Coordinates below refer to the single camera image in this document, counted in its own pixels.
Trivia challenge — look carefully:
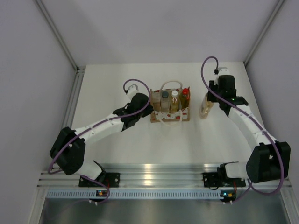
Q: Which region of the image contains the grey slotted cable duct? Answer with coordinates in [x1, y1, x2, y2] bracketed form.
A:
[46, 189, 235, 200]

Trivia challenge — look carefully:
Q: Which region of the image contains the purple cable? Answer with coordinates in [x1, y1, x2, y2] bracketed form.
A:
[201, 56, 285, 201]
[47, 78, 151, 175]

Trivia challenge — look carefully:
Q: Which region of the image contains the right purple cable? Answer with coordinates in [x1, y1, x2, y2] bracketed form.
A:
[201, 56, 285, 201]

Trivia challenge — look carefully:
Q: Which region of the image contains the burlap watermelon canvas bag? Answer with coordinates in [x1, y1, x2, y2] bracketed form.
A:
[150, 80, 191, 127]

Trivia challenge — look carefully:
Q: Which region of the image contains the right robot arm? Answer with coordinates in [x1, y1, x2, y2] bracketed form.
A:
[207, 75, 291, 185]

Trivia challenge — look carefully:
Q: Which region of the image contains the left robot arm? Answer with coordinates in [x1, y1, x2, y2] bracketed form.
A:
[50, 93, 153, 187]

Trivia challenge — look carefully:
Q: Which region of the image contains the left aluminium frame post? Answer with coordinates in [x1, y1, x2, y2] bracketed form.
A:
[32, 0, 79, 70]

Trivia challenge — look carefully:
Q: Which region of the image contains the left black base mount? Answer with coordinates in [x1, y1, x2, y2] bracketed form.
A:
[78, 172, 121, 188]

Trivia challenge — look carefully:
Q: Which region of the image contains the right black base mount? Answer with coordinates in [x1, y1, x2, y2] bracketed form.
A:
[202, 172, 246, 189]

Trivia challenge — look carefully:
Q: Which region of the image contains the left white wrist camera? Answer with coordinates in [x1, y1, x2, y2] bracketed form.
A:
[125, 84, 139, 100]

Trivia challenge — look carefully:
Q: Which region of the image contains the right aluminium frame post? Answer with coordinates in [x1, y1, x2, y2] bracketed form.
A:
[243, 0, 287, 67]

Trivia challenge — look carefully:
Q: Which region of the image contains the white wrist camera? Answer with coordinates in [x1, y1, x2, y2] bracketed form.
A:
[214, 67, 231, 82]
[125, 84, 139, 100]

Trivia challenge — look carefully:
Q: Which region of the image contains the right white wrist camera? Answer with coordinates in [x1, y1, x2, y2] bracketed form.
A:
[214, 67, 231, 82]

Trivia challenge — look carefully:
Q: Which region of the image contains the aluminium frame post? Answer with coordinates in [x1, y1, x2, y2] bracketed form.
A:
[243, 0, 287, 67]
[32, 0, 79, 70]

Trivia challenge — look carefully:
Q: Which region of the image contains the white cap amber bottle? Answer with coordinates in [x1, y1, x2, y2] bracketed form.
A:
[199, 94, 214, 119]
[170, 90, 179, 113]

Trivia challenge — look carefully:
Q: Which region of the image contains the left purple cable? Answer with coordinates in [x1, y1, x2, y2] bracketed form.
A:
[47, 78, 151, 175]

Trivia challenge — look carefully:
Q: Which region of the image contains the grey cap clear bottle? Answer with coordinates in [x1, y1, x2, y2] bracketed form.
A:
[161, 91, 170, 112]

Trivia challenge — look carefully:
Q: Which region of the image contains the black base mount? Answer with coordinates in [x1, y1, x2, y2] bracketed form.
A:
[202, 172, 246, 189]
[78, 172, 121, 188]

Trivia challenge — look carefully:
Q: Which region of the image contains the red cap yellow bottle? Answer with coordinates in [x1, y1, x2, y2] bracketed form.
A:
[180, 88, 190, 110]

